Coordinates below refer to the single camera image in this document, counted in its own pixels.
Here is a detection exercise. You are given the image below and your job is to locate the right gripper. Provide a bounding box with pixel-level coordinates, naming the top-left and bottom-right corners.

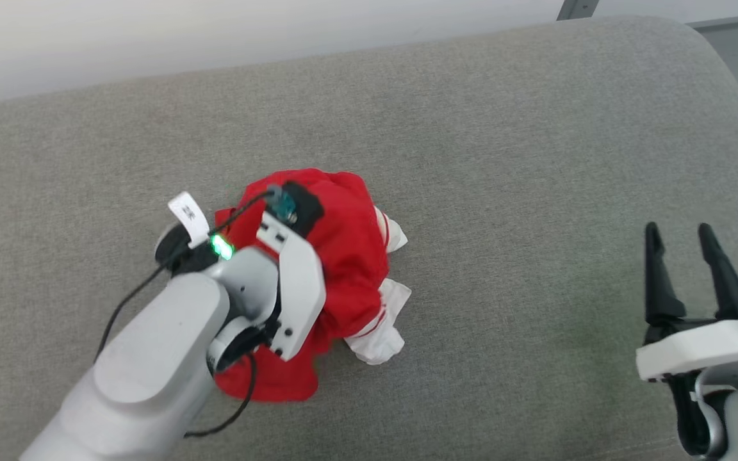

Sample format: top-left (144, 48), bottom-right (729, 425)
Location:
top-left (636, 222), bottom-right (738, 383)

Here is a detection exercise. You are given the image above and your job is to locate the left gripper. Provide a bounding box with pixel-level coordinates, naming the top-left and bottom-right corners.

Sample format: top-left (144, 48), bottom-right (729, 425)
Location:
top-left (256, 211), bottom-right (327, 362)

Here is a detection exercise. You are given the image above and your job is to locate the red and white garment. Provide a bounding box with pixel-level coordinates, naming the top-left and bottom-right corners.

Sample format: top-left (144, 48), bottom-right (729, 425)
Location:
top-left (213, 168), bottom-right (412, 403)

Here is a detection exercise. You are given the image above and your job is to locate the white label tag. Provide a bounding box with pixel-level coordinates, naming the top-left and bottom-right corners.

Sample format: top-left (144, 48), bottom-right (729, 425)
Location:
top-left (168, 191), bottom-right (211, 249)

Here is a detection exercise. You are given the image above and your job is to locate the grey metal post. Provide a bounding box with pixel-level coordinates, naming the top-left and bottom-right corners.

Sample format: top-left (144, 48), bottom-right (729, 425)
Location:
top-left (556, 0), bottom-right (600, 21)

